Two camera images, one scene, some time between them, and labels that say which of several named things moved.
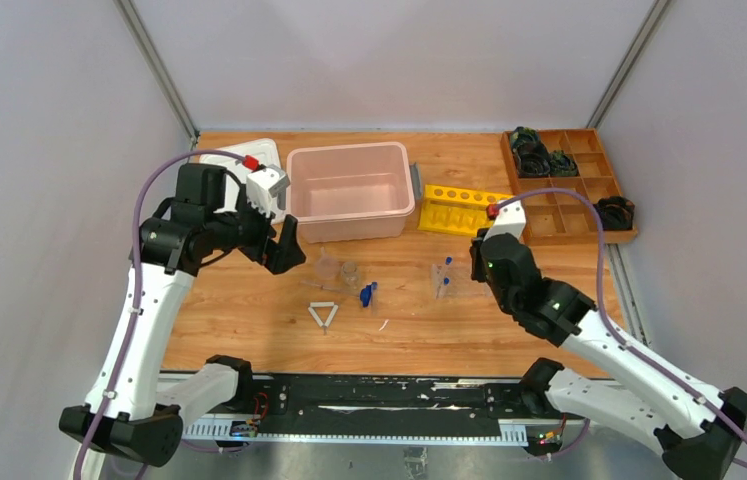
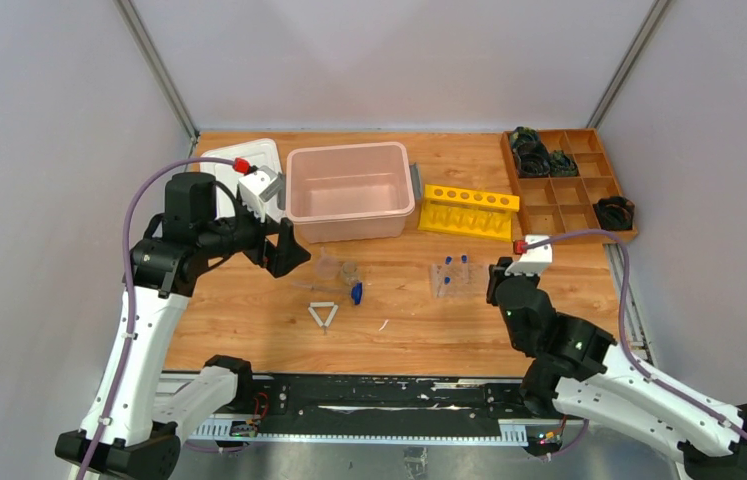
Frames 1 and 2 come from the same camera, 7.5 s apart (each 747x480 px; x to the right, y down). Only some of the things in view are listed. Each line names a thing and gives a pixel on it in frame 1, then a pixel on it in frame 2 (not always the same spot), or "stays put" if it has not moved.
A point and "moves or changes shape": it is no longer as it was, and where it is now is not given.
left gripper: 268,238 stays put
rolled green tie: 561,165 stays put
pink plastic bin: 350,192 stays put
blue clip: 365,294 moves or changes shape
